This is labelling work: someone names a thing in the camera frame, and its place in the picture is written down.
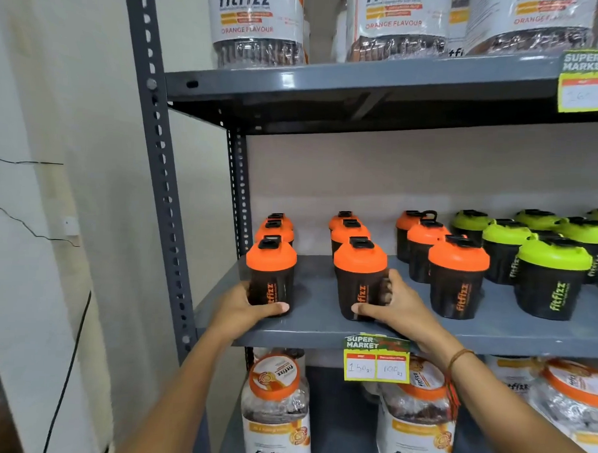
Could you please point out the person's left forearm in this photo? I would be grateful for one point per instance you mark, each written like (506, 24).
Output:
(182, 401)

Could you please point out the person's right forearm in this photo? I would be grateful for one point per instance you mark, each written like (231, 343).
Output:
(508, 421)

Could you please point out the person's right thumb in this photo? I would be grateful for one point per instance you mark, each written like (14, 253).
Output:
(374, 311)

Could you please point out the yellow green price tag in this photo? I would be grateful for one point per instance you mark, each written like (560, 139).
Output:
(376, 365)
(589, 83)

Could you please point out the grey metal shelving rack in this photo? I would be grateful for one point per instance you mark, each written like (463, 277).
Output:
(319, 326)

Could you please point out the group of orange-lidded shakers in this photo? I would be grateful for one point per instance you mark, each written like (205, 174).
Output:
(458, 263)

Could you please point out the white wall switch box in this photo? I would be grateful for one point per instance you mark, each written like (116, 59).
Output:
(71, 226)

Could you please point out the black shaker bottle orange lid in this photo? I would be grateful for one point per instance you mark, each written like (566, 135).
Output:
(270, 277)
(360, 278)

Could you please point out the person's left thumb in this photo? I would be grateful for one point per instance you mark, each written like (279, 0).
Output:
(270, 309)

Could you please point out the orange-lidded supplement jar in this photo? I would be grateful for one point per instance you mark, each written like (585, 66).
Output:
(576, 394)
(275, 420)
(413, 431)
(515, 374)

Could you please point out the person's left hand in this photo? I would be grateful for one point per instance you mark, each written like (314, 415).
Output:
(233, 315)

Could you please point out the person's right hand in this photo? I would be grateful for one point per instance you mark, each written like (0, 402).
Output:
(409, 315)

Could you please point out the row of clear supplement jars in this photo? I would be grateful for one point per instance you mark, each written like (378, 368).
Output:
(259, 14)

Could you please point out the group of green-lidded shakers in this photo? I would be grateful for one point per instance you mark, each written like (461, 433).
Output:
(552, 257)

